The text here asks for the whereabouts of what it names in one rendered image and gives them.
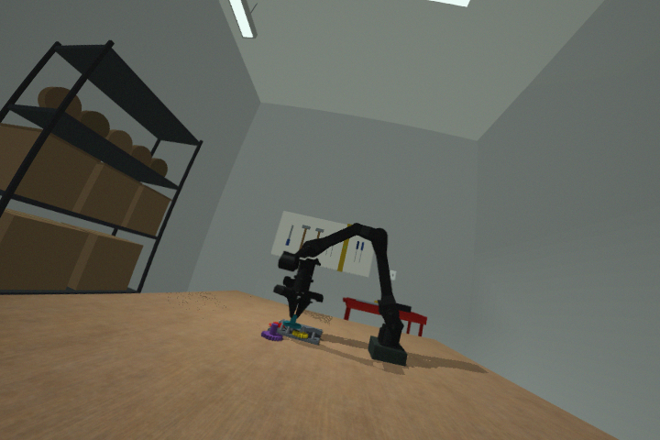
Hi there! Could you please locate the purple gear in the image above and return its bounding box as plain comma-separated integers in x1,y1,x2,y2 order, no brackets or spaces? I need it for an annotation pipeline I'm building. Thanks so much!
261,324,282,341

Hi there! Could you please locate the teal gear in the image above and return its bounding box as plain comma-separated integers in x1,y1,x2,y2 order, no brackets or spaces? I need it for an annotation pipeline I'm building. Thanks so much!
283,314,302,329

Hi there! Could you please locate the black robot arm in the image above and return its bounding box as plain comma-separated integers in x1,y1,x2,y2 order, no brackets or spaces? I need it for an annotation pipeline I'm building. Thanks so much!
279,223,404,349

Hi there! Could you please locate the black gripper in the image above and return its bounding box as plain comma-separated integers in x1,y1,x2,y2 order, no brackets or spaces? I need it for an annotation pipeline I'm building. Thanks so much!
273,273,324,319

